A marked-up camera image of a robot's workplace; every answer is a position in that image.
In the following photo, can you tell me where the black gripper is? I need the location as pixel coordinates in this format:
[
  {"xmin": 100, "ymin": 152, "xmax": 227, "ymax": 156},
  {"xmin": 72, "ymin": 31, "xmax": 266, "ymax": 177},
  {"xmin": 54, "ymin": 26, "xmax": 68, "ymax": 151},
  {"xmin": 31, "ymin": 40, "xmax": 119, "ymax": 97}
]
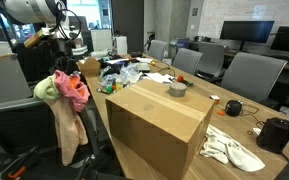
[{"xmin": 48, "ymin": 34, "xmax": 77, "ymax": 75}]

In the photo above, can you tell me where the pink shirt orange print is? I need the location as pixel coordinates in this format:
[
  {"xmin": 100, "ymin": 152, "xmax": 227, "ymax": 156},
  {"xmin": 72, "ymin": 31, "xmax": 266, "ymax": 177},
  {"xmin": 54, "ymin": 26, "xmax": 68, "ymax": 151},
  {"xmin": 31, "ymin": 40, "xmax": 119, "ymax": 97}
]
[{"xmin": 53, "ymin": 69, "xmax": 91, "ymax": 113}]

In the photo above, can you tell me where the pale yellow cloth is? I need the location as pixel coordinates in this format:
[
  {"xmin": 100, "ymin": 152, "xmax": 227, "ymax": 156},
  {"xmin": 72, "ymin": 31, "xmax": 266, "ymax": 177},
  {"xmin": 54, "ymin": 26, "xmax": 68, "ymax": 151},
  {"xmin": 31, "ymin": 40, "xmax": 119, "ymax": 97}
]
[{"xmin": 33, "ymin": 74, "xmax": 62, "ymax": 102}]

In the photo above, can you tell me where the peach cloth garment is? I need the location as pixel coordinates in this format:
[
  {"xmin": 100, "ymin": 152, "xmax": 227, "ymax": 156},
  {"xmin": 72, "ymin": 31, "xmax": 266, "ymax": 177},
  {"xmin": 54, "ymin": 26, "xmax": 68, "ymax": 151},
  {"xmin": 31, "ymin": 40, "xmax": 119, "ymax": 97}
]
[{"xmin": 45, "ymin": 96, "xmax": 89, "ymax": 167}]

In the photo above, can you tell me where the small brown cardboard box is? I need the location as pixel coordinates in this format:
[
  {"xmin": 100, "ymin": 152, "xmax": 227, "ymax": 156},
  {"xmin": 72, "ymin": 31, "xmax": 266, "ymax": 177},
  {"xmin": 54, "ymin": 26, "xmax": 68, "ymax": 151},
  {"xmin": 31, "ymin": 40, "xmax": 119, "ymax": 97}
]
[{"xmin": 78, "ymin": 57, "xmax": 102, "ymax": 78}]

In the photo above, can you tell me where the white flat box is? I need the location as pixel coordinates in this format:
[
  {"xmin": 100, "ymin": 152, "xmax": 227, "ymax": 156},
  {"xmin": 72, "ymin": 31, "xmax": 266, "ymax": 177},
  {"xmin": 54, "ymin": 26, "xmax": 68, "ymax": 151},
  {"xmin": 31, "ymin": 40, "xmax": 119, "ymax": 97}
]
[{"xmin": 136, "ymin": 62, "xmax": 152, "ymax": 73}]

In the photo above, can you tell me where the large brown cardboard box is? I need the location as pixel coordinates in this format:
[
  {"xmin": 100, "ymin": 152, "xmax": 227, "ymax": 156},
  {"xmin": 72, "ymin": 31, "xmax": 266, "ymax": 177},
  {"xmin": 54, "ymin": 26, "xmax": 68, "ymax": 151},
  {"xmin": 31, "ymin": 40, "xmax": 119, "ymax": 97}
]
[{"xmin": 105, "ymin": 78, "xmax": 217, "ymax": 180}]

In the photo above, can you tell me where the small white orange box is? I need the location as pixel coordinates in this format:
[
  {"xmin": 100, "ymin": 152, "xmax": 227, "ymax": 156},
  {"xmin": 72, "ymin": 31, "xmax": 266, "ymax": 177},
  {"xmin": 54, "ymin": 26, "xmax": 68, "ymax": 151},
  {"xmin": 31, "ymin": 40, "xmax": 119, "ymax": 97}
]
[{"xmin": 209, "ymin": 94, "xmax": 221, "ymax": 103}]

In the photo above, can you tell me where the black bulky object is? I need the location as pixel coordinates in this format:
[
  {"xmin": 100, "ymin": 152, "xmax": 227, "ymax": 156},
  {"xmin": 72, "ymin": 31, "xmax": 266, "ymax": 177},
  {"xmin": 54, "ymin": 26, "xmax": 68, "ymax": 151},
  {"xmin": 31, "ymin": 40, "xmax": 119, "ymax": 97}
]
[{"xmin": 15, "ymin": 39, "xmax": 76, "ymax": 83}]

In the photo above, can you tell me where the white cabinet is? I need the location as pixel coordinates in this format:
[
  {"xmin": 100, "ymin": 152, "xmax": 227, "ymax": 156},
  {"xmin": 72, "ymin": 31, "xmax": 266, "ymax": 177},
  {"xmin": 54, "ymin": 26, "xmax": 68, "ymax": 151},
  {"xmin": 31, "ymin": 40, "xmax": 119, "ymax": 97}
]
[{"xmin": 90, "ymin": 28, "xmax": 114, "ymax": 53}]

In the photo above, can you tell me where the black cloth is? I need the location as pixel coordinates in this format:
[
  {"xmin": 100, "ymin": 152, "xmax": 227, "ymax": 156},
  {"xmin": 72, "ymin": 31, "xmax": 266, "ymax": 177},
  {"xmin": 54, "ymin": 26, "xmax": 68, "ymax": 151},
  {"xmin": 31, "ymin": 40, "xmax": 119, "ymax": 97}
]
[{"xmin": 98, "ymin": 59, "xmax": 127, "ymax": 77}]

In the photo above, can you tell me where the white paper sheet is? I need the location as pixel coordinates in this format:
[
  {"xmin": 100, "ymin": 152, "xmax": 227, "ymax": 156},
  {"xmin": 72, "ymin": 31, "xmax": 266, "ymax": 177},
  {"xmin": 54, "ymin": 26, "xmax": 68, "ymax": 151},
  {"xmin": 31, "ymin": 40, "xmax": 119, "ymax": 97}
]
[
  {"xmin": 135, "ymin": 57, "xmax": 155, "ymax": 65},
  {"xmin": 105, "ymin": 58, "xmax": 131, "ymax": 65}
]

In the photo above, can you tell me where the yellow liquid spray bottle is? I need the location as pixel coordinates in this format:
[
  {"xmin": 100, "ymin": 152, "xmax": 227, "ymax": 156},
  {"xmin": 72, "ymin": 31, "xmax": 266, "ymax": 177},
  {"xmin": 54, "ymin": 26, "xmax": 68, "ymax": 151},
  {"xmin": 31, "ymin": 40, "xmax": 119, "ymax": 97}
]
[{"xmin": 114, "ymin": 74, "xmax": 125, "ymax": 92}]

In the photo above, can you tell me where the white computer tower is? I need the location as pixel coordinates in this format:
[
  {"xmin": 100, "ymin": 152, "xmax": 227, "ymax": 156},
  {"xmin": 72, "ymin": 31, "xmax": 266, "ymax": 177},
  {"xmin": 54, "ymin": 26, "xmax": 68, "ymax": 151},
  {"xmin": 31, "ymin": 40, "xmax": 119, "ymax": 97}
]
[{"xmin": 112, "ymin": 35, "xmax": 129, "ymax": 56}]

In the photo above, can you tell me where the large gray board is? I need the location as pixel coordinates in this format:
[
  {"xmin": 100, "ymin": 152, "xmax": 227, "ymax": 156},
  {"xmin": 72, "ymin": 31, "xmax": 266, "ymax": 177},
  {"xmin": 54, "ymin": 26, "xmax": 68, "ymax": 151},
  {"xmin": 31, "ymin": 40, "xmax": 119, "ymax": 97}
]
[{"xmin": 0, "ymin": 41, "xmax": 34, "ymax": 106}]

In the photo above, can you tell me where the large clear plastic bag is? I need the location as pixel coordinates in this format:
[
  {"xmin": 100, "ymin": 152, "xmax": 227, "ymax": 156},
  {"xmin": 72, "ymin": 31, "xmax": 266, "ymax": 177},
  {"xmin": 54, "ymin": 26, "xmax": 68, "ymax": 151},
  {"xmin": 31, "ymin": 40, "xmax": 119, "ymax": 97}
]
[{"xmin": 100, "ymin": 63, "xmax": 142, "ymax": 88}]

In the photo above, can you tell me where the black flat device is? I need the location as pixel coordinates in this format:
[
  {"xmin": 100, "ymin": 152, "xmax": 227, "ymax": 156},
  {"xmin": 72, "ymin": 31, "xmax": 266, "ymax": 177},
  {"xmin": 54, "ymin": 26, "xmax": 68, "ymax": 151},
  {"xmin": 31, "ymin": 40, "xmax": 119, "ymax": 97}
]
[{"xmin": 129, "ymin": 51, "xmax": 144, "ymax": 59}]

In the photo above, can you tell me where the gray framed office chair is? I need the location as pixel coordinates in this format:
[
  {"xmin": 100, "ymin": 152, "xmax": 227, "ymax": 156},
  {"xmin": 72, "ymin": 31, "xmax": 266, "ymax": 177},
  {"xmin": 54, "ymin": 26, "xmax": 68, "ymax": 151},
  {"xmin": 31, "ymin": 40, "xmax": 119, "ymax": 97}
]
[{"xmin": 0, "ymin": 90, "xmax": 132, "ymax": 180}]

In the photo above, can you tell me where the white paper stack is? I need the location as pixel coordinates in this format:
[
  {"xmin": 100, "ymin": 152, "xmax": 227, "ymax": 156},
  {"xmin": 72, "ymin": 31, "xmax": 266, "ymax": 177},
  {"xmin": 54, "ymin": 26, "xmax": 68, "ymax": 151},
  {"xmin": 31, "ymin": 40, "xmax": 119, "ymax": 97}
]
[{"xmin": 143, "ymin": 72, "xmax": 176, "ymax": 85}]

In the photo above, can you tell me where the orange black clamp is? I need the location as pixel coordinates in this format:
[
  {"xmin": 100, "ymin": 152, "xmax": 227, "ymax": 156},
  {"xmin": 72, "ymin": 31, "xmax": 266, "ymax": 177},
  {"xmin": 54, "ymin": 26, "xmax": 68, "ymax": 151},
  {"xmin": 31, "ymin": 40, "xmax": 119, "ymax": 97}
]
[{"xmin": 0, "ymin": 146, "xmax": 41, "ymax": 180}]

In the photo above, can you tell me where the blue bin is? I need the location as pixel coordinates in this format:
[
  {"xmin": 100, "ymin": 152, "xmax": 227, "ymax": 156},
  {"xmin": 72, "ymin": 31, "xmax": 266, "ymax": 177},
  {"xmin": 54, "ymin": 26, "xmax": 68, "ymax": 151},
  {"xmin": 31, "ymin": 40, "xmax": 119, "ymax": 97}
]
[{"xmin": 174, "ymin": 37, "xmax": 191, "ymax": 49}]

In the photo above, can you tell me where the dark green small object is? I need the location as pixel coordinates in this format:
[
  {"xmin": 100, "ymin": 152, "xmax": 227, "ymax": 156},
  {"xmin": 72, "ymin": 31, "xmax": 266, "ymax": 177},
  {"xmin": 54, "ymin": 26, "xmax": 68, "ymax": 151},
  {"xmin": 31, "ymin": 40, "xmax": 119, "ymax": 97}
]
[{"xmin": 183, "ymin": 79, "xmax": 195, "ymax": 88}]

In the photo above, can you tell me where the black round speaker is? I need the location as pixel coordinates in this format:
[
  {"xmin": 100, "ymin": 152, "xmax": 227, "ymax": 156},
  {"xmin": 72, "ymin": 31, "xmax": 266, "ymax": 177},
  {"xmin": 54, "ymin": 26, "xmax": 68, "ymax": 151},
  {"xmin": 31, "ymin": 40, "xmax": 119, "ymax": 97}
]
[{"xmin": 224, "ymin": 99, "xmax": 244, "ymax": 118}]

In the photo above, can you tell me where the white crumpled towel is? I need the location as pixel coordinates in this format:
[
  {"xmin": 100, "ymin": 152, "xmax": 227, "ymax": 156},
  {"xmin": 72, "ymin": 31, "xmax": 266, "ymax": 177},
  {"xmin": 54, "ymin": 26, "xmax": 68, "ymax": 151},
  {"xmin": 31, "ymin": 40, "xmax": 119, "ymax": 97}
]
[{"xmin": 199, "ymin": 124, "xmax": 267, "ymax": 173}]

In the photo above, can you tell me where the white paper slip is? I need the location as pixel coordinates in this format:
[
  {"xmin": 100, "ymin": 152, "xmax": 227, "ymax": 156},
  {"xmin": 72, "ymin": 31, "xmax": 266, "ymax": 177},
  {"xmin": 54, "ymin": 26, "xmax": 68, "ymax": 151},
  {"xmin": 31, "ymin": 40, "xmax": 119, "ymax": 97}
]
[{"xmin": 252, "ymin": 126, "xmax": 263, "ymax": 137}]

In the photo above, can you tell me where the black cylindrical appliance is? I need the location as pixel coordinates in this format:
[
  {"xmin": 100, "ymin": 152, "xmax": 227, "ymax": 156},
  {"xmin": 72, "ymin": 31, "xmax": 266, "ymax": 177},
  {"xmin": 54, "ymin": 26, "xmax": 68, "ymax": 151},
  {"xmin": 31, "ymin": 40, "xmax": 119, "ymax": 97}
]
[{"xmin": 255, "ymin": 116, "xmax": 289, "ymax": 155}]

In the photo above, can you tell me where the tan wrist camera mount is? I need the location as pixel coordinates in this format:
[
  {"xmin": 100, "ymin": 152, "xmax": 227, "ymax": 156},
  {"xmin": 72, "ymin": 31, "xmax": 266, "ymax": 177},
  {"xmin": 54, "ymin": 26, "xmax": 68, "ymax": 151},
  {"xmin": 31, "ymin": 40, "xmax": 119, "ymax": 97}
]
[{"xmin": 23, "ymin": 27, "xmax": 54, "ymax": 49}]

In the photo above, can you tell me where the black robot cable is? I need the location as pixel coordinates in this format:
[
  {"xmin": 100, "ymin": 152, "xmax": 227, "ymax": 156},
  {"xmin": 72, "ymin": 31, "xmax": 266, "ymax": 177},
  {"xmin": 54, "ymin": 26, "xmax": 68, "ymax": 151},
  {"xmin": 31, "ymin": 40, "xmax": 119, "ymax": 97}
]
[{"xmin": 52, "ymin": 0, "xmax": 83, "ymax": 44}]

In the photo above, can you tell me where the black table cable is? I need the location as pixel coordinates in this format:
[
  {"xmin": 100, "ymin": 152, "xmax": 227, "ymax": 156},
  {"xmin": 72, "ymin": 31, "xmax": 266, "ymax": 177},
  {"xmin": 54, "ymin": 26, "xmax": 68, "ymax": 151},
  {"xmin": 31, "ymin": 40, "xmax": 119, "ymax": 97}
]
[{"xmin": 154, "ymin": 64, "xmax": 177, "ymax": 79}]

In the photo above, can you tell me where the gray duct tape roll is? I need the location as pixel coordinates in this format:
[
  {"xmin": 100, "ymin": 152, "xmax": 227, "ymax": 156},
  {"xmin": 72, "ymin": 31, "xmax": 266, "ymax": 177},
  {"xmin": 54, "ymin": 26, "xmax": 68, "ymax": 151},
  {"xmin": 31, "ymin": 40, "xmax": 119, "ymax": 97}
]
[{"xmin": 168, "ymin": 81, "xmax": 188, "ymax": 98}]

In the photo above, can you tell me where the black speaker cable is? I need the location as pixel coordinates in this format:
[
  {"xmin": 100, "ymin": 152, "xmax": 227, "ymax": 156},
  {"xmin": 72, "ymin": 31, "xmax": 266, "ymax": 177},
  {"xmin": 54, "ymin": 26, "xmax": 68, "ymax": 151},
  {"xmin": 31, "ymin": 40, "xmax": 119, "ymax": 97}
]
[{"xmin": 239, "ymin": 102, "xmax": 261, "ymax": 118}]

